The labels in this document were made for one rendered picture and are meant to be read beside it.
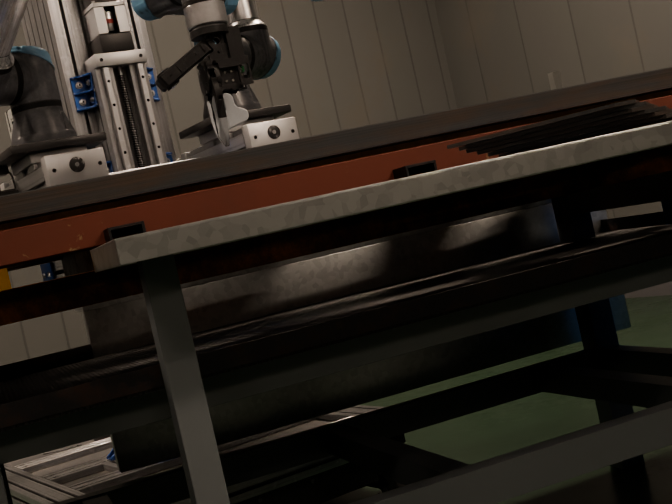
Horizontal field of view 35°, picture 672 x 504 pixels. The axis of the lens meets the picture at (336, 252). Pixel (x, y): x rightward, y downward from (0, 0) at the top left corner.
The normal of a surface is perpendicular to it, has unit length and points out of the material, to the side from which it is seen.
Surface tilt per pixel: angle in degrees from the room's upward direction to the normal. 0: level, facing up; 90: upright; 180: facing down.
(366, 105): 90
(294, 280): 90
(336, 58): 90
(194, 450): 90
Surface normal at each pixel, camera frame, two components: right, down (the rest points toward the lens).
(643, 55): -0.84, 0.20
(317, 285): 0.33, -0.05
